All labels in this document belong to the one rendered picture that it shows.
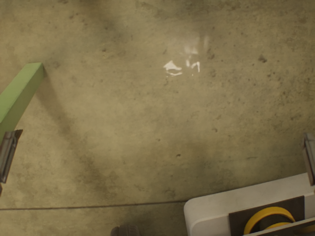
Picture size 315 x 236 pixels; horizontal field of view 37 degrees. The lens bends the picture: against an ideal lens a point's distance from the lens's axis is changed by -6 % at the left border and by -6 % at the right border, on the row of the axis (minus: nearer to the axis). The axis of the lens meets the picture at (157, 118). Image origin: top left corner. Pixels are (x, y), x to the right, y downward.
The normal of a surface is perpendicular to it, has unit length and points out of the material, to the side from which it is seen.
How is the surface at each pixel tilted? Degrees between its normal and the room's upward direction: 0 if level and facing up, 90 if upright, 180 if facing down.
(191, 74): 0
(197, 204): 90
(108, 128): 0
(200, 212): 90
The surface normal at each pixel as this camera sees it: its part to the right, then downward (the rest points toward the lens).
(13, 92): -0.04, -0.95
